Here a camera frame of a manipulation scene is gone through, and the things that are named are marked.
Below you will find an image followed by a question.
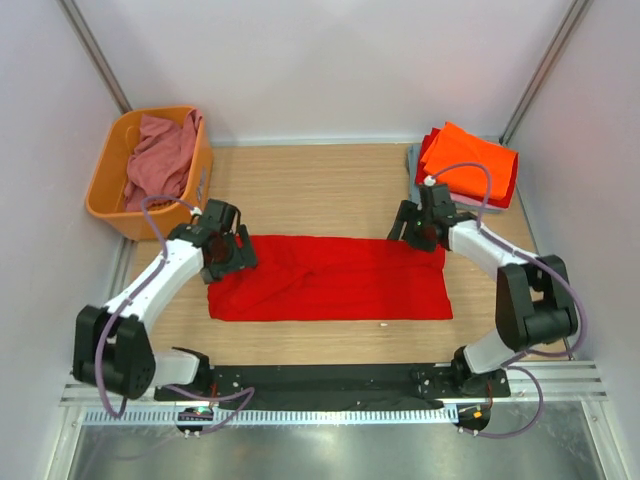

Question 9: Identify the red t shirt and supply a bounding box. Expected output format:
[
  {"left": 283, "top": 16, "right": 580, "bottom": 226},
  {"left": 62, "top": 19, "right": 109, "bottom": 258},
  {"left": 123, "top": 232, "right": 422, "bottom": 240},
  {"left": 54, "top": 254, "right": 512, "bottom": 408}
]
[{"left": 207, "top": 235, "right": 453, "bottom": 322}]

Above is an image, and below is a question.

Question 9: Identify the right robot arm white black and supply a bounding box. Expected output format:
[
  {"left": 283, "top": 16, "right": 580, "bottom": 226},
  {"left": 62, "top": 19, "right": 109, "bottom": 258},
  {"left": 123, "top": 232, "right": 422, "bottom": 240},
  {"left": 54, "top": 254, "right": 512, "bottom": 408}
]
[{"left": 387, "top": 184, "right": 579, "bottom": 396}]

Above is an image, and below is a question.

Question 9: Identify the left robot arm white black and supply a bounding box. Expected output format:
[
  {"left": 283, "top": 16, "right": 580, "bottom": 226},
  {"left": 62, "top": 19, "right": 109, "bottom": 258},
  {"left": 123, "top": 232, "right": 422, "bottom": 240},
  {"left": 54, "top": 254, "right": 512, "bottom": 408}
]
[{"left": 72, "top": 199, "right": 258, "bottom": 400}]

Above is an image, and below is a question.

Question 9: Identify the folded pink shirt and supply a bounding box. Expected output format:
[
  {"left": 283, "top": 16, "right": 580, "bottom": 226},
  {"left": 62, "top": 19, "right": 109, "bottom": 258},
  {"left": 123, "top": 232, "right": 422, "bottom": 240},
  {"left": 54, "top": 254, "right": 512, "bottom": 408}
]
[{"left": 451, "top": 194, "right": 483, "bottom": 208}]

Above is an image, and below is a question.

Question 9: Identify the folded orange shirt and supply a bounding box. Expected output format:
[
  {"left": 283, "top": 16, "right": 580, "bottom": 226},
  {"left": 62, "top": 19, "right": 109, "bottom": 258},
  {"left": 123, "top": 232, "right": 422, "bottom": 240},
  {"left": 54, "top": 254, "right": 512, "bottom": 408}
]
[{"left": 418, "top": 121, "right": 519, "bottom": 200}]

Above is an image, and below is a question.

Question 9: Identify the folded red shirt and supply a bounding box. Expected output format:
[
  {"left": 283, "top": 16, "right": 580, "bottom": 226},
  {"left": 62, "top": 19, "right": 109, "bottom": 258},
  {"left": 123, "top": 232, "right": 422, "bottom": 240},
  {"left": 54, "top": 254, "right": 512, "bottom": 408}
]
[{"left": 414, "top": 127, "right": 521, "bottom": 210}]

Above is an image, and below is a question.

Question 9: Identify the pink crumpled shirt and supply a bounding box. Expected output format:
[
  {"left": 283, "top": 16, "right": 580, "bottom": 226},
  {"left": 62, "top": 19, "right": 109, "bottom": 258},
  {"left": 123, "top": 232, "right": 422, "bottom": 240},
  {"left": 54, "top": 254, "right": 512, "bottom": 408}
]
[{"left": 124, "top": 109, "right": 202, "bottom": 212}]

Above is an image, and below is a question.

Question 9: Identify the orange plastic basket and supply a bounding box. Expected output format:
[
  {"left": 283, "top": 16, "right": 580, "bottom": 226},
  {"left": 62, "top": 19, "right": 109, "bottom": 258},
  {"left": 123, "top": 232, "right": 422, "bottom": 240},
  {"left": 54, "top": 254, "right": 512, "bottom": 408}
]
[{"left": 85, "top": 105, "right": 213, "bottom": 241}]

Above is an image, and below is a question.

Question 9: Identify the right corner aluminium profile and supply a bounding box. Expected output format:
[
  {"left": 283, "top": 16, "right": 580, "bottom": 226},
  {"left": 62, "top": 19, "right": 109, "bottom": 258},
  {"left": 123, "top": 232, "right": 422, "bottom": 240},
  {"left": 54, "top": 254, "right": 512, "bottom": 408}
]
[{"left": 499, "top": 0, "right": 592, "bottom": 145}]

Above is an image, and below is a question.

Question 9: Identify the corner aluminium profile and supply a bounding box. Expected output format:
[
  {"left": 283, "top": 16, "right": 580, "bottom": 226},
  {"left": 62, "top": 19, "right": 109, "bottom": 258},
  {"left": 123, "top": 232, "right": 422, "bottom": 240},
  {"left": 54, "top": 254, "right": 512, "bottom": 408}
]
[
  {"left": 57, "top": 0, "right": 132, "bottom": 114},
  {"left": 499, "top": 0, "right": 592, "bottom": 145}
]

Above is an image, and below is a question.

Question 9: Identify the left corner aluminium profile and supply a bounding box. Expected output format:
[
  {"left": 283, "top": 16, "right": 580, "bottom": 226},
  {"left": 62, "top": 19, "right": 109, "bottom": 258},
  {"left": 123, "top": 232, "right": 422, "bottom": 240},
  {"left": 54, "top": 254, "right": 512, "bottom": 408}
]
[{"left": 57, "top": 0, "right": 132, "bottom": 114}]

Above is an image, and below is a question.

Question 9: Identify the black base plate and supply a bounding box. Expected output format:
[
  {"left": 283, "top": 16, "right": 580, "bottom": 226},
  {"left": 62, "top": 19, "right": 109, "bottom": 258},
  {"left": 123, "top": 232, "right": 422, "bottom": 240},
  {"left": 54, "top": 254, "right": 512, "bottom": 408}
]
[{"left": 185, "top": 363, "right": 511, "bottom": 412}]

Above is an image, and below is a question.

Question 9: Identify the slotted cable duct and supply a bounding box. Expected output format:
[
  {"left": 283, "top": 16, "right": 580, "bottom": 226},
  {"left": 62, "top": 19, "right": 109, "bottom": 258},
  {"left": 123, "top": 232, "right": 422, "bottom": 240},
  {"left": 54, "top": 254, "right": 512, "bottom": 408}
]
[{"left": 83, "top": 405, "right": 458, "bottom": 427}]

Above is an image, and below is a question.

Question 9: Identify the aluminium rail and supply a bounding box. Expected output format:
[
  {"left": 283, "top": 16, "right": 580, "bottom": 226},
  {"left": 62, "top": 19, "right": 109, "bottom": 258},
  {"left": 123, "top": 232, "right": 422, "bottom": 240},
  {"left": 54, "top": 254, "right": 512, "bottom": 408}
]
[{"left": 58, "top": 360, "right": 608, "bottom": 407}]

